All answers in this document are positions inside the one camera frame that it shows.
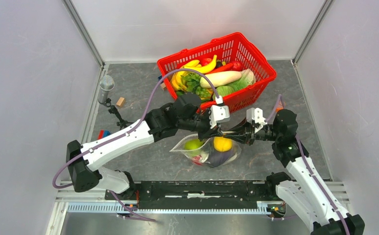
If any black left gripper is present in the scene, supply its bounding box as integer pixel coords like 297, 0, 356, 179
178, 107, 223, 142

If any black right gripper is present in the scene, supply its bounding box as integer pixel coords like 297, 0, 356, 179
223, 117, 281, 146

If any green lime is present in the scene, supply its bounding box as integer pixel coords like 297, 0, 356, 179
184, 139, 204, 150

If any yellow lemon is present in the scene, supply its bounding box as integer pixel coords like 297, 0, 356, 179
213, 137, 233, 152

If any clear zip top bag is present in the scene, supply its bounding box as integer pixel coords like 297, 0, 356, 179
170, 134, 241, 167

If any red apple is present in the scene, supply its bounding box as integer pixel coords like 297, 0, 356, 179
231, 61, 243, 71
192, 155, 208, 165
200, 58, 212, 67

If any purple eggplant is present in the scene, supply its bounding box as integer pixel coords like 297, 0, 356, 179
205, 150, 238, 167

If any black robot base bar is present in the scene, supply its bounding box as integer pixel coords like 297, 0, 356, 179
118, 180, 282, 210

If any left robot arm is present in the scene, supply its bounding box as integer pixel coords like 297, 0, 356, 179
66, 93, 230, 200

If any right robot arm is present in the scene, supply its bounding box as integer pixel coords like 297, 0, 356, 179
224, 108, 365, 235

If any green grape bunch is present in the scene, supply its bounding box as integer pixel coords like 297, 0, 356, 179
194, 86, 213, 100

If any dark green cucumber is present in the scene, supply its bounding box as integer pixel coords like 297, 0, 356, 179
176, 91, 185, 97

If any orange slice toy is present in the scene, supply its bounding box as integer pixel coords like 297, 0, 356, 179
275, 100, 285, 113

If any green lettuce leaf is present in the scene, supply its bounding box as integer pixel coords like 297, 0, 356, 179
181, 72, 202, 95

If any white long squash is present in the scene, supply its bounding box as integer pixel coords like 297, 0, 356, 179
200, 71, 242, 88

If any yellow banana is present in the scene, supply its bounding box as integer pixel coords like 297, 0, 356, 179
183, 55, 217, 74
170, 60, 200, 92

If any pale green cabbage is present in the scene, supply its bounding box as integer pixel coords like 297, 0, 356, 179
229, 69, 256, 91

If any wooden block behind basket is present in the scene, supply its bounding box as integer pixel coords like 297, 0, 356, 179
160, 83, 166, 91

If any red plastic basket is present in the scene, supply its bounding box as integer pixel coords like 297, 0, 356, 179
157, 32, 277, 112

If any red chili pepper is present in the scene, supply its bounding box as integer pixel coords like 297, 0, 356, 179
208, 63, 234, 74

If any black mini tripod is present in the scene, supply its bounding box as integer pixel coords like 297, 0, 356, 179
102, 98, 133, 130

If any small wooden block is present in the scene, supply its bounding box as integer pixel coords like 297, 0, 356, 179
116, 97, 125, 108

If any red blue toy brick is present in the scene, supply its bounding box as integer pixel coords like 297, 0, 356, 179
97, 130, 111, 140

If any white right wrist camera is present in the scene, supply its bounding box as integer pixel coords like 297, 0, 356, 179
246, 108, 267, 133

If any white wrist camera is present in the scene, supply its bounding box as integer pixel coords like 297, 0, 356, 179
210, 96, 230, 129
246, 108, 267, 133

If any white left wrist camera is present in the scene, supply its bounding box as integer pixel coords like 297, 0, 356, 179
210, 96, 230, 129

